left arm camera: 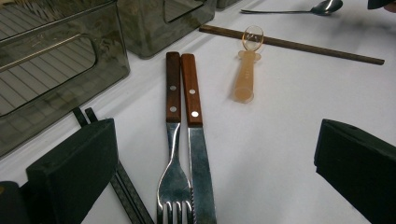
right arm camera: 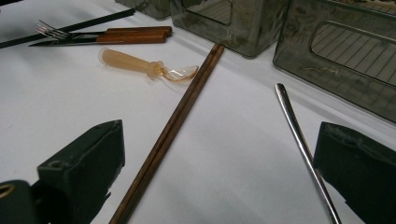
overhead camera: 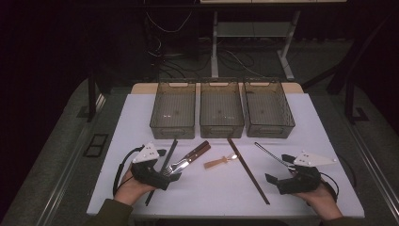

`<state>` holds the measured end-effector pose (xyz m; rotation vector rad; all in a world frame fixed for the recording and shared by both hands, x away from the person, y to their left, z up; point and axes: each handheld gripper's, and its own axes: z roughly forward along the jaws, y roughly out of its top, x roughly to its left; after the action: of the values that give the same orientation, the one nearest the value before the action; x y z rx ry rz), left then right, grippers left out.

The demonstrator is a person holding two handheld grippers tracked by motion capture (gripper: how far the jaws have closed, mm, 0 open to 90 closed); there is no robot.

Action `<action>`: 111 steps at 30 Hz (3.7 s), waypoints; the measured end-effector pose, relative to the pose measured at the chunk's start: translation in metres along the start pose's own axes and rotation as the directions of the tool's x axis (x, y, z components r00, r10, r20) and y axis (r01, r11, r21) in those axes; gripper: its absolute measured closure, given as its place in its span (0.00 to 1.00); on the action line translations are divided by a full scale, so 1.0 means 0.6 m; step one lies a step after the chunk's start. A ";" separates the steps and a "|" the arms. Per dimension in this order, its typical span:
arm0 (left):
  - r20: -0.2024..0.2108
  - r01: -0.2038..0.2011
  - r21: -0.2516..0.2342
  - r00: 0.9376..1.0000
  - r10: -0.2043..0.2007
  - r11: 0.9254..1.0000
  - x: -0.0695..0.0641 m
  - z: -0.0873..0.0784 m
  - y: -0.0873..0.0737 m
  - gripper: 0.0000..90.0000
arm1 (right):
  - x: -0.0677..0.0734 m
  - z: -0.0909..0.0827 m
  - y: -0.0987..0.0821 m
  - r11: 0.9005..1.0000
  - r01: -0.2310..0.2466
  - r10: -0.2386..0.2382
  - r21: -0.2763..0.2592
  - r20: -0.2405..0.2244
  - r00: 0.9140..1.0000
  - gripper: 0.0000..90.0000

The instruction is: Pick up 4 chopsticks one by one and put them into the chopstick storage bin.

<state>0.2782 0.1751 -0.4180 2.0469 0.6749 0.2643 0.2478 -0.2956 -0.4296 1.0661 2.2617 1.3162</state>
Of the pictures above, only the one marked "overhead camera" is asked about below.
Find grey metal desk frame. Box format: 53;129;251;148
211;10;297;81

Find black metal stand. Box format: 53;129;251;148
343;60;371;125

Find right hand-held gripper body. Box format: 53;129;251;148
277;150;339;196

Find right hand-held gripper black cable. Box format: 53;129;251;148
319;170;342;202

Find person's right hand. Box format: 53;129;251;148
293;180;343;220

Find smoky clear plastic bin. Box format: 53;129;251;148
149;78;197;140
243;78;296;139
199;78;245;139

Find tangle of floor cables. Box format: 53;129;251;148
145;8;263;79

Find black chopstick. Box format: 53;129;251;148
144;138;177;207
146;138;179;206

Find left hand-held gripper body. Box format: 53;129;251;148
130;141;172;191

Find long steel spoon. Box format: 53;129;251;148
254;141;297;174

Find person's left hand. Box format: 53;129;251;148
114;167;158;207

